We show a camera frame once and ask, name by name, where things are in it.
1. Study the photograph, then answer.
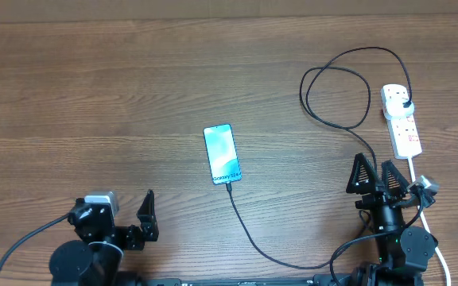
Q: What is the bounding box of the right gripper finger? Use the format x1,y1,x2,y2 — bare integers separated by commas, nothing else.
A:
346,153,385,195
381,160,409,198

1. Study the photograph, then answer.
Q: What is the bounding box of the black USB charging cable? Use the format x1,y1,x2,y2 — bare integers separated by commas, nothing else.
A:
224,46,414,271

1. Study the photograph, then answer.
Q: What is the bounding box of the black Samsung Galaxy smartphone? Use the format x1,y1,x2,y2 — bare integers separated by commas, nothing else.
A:
203,124,242,185

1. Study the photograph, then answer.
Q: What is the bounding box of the white power strip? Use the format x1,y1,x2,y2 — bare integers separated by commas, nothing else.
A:
380,84,422,160

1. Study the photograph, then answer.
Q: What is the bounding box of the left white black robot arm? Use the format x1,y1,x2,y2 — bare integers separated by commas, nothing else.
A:
49,190,159,286

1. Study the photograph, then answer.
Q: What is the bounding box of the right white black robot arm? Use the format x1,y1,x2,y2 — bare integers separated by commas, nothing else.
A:
343,153,439,286

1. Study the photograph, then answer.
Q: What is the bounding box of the white charger plug adapter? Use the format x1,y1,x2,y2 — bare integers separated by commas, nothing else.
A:
383,98,415,120

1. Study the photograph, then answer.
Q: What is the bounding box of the brown cardboard backdrop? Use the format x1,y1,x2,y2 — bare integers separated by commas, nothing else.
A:
0,0,458,23

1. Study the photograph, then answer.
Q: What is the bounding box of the white power strip cord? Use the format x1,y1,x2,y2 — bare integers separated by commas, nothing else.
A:
406,157,452,286

